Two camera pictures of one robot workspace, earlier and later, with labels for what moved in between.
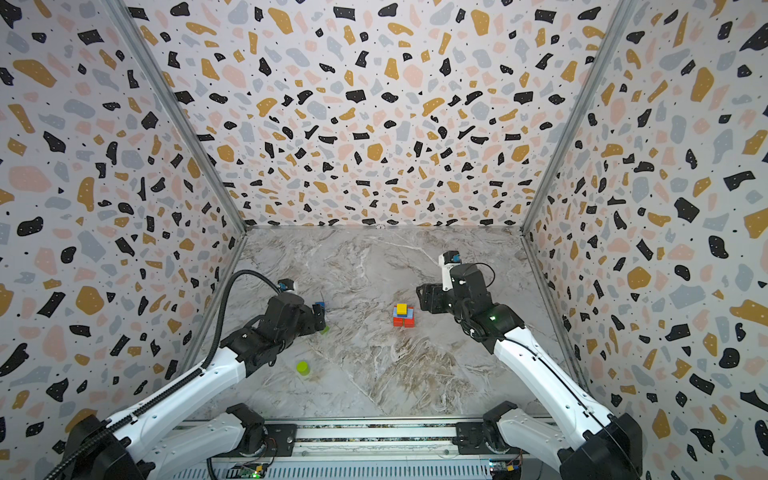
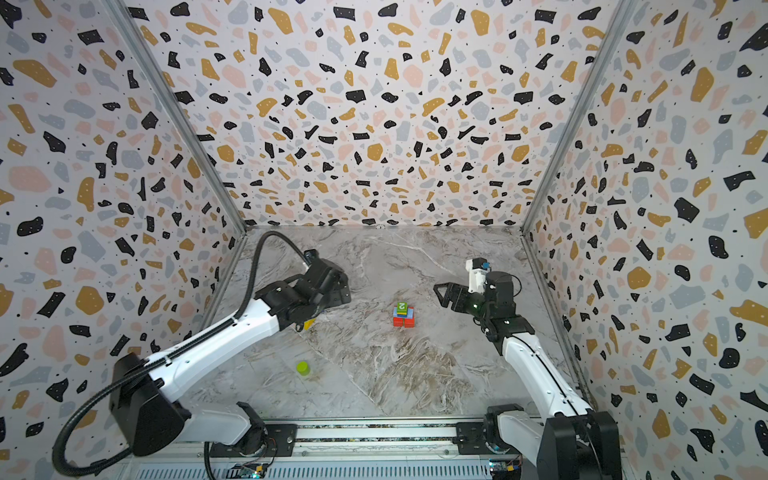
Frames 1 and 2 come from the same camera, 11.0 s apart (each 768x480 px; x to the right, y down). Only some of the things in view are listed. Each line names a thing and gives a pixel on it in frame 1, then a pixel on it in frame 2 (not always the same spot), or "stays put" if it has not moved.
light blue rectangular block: [410, 313] stays put
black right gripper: [434, 297] -> [464, 299]
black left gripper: [311, 325] -> [338, 298]
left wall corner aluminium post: [203, 150] stays put
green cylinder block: [303, 368] stays put
